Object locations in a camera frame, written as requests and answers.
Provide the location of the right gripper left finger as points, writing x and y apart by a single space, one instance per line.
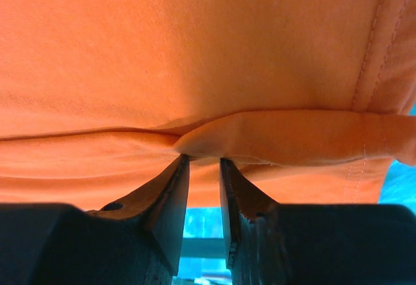
135 239

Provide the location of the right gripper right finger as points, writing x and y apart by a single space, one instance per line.
272 243

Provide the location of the orange t-shirt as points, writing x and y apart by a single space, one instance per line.
310 98

